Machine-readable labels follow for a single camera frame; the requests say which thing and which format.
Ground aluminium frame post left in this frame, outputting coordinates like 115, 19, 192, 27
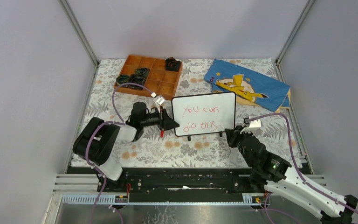
58, 0, 99, 67

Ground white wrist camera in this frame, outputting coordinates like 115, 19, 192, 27
240, 118, 262, 133
151, 92, 165, 112

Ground floral tablecloth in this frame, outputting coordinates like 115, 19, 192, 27
80, 59, 305, 168

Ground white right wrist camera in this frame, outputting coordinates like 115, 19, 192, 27
240, 118, 262, 133

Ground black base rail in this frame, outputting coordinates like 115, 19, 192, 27
69, 168, 266, 203

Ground aluminium frame post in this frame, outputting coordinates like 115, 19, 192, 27
58, 0, 99, 67
275, 0, 316, 64

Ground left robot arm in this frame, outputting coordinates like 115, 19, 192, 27
72, 102, 179, 192

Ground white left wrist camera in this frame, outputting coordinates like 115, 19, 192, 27
151, 92, 165, 112

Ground white whiteboard black frame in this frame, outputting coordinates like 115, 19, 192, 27
171, 92, 236, 137

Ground wooden compartment tray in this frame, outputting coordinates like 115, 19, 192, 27
114, 55, 183, 100

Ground blue pikachu cloth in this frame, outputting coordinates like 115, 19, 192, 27
204, 59, 291, 112

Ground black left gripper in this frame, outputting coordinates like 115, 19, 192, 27
140, 106, 180, 131

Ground black cable coil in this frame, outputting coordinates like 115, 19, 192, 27
135, 67, 150, 80
116, 75, 131, 88
165, 57, 181, 72
128, 75, 145, 91

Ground aluminium frame post right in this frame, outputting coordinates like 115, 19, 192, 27
275, 0, 316, 64

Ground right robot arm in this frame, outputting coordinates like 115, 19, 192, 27
225, 126, 358, 224

